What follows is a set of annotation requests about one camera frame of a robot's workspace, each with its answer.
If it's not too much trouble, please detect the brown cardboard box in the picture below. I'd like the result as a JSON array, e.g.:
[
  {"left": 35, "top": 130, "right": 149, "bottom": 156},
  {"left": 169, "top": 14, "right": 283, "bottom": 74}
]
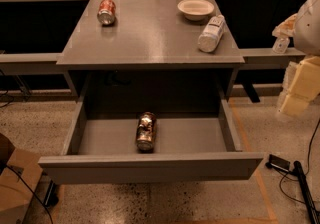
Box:
[{"left": 0, "top": 134, "right": 42, "bottom": 224}]

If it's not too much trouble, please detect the white paper bowl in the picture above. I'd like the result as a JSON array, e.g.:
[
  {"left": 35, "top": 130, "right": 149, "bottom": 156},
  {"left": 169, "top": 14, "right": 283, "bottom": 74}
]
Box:
[{"left": 177, "top": 0, "right": 215, "bottom": 21}]

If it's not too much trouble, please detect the red soda can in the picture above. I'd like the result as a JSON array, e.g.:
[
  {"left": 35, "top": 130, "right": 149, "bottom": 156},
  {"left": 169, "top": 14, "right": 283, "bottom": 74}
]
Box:
[{"left": 97, "top": 0, "right": 116, "bottom": 25}]

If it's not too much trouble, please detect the black tripod stand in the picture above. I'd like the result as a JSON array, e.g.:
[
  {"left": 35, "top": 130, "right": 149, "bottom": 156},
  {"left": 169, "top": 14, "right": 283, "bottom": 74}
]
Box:
[{"left": 265, "top": 154, "right": 320, "bottom": 224}]

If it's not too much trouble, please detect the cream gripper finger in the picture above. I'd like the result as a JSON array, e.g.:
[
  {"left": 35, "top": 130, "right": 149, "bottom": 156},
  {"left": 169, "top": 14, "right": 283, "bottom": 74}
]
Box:
[
  {"left": 272, "top": 14, "right": 297, "bottom": 38},
  {"left": 279, "top": 56, "right": 320, "bottom": 117}
]

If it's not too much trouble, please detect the white plastic bottle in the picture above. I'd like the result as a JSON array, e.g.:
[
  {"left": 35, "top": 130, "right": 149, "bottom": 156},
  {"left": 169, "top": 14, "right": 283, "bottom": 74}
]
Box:
[{"left": 198, "top": 15, "right": 226, "bottom": 53}]

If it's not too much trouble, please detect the grey rail ledge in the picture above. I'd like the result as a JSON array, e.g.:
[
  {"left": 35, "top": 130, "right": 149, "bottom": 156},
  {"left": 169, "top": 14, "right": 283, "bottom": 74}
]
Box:
[{"left": 0, "top": 53, "right": 63, "bottom": 75}]

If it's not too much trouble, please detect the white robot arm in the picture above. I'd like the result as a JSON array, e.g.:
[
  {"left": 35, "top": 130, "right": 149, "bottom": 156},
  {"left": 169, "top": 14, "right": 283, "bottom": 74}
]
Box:
[{"left": 272, "top": 0, "right": 320, "bottom": 117}]

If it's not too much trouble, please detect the grey open drawer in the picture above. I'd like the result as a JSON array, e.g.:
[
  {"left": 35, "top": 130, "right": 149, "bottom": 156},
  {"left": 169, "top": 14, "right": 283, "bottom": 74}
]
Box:
[{"left": 38, "top": 73, "right": 264, "bottom": 186}]

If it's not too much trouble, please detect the black cable on box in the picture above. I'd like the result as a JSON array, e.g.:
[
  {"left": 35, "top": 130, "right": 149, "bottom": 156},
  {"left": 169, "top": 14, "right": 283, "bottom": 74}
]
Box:
[{"left": 0, "top": 162, "right": 54, "bottom": 224}]

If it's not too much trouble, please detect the black floor cable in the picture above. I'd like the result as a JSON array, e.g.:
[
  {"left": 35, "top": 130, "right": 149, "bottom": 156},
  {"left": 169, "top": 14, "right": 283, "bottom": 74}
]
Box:
[{"left": 278, "top": 122, "right": 320, "bottom": 206}]

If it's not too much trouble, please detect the grey cabinet counter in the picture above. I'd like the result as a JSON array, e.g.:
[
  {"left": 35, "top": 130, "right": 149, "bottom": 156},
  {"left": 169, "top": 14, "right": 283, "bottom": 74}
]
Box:
[{"left": 57, "top": 0, "right": 244, "bottom": 94}]

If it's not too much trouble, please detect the clear sanitizer bottle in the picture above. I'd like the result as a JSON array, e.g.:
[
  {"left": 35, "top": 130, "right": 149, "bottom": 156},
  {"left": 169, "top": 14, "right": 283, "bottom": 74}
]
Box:
[{"left": 272, "top": 37, "right": 290, "bottom": 54}]

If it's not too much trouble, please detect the orange soda can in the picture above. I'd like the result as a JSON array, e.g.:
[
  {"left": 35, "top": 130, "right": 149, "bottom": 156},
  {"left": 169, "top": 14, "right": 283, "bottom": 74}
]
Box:
[{"left": 136, "top": 112, "right": 157, "bottom": 151}]

